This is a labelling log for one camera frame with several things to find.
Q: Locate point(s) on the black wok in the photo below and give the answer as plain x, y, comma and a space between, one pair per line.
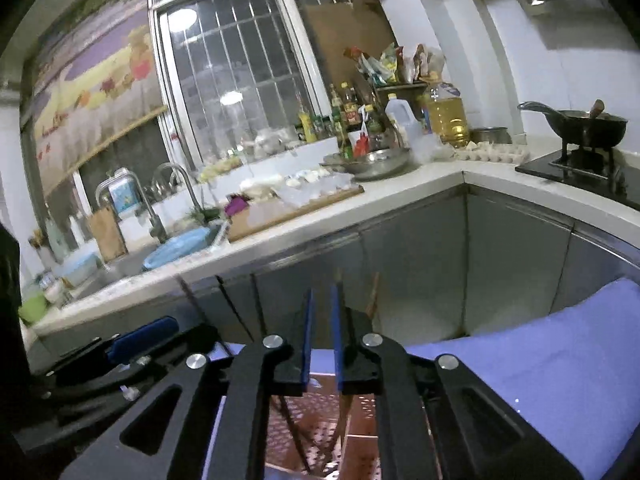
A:
590, 127

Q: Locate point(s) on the blue lidded plastic container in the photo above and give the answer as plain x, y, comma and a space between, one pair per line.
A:
80, 270

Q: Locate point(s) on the row of condiment bottles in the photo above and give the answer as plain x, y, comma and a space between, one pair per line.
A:
345, 110

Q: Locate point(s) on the white bottle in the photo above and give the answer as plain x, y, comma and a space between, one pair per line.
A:
76, 232

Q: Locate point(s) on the large cooking oil bottle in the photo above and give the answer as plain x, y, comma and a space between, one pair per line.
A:
447, 120

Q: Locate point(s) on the purple plastic item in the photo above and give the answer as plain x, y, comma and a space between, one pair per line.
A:
237, 205

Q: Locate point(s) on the pink perforated utensil holder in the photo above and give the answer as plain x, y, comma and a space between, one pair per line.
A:
310, 430

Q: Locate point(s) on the small steel pot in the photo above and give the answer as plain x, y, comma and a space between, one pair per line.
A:
490, 135

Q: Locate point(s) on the flat wooden cutting board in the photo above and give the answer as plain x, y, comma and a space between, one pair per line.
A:
280, 222

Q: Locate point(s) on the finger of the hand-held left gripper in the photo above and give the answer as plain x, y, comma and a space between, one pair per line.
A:
100, 389
142, 337

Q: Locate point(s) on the steel kitchen cabinets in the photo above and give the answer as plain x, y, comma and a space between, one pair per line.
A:
415, 260

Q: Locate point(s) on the bunch of brown chopsticks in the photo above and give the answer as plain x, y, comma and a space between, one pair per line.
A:
374, 295

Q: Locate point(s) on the shallow metal basin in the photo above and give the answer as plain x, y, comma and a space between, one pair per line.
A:
375, 162

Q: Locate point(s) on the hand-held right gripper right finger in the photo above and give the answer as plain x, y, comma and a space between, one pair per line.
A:
338, 345

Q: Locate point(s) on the upright wooden chopping block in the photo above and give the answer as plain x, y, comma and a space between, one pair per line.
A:
107, 235

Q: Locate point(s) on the green scallions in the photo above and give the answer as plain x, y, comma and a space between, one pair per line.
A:
202, 217

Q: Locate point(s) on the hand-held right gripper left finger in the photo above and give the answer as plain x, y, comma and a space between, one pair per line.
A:
308, 345

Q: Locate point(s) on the black glass gas stove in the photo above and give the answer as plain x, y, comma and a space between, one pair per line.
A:
565, 170

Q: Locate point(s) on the wooden spatula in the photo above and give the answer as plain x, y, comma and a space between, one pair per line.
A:
596, 108

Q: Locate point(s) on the barred kitchen window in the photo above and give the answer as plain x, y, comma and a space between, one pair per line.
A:
235, 60

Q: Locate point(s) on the green bowl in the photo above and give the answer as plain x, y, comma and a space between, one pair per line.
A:
32, 309

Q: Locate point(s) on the water filter with blue label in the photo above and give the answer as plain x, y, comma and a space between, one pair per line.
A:
122, 195

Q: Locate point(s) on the pile of seasoning packets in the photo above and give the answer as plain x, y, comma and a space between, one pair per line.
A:
395, 65

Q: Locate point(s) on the slim chrome faucet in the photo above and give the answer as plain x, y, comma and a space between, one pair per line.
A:
192, 195

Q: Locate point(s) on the steel sink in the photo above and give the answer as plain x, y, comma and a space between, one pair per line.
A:
117, 270

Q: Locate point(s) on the egg tray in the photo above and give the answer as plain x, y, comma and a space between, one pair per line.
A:
492, 152

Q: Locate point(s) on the clear plastic cups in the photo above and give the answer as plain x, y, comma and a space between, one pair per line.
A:
310, 187

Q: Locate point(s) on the brown cardboard sheet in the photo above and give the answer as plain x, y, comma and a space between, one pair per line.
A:
345, 35

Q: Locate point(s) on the white bundle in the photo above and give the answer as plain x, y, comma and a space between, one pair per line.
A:
255, 189

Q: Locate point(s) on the large chrome faucet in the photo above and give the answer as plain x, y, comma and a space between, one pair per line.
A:
159, 227

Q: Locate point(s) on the fruit landscape window blind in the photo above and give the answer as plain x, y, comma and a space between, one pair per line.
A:
90, 90

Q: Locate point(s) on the blue plastic basin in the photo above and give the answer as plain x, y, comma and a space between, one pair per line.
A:
175, 250

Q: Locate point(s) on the clear plastic bag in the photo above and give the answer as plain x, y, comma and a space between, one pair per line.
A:
272, 142

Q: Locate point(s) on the blue printed tablecloth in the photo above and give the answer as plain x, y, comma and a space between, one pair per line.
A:
550, 360

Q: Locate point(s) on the white plastic jug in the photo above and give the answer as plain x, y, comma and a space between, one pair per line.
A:
400, 120

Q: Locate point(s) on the green bottle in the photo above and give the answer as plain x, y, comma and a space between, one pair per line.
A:
56, 240

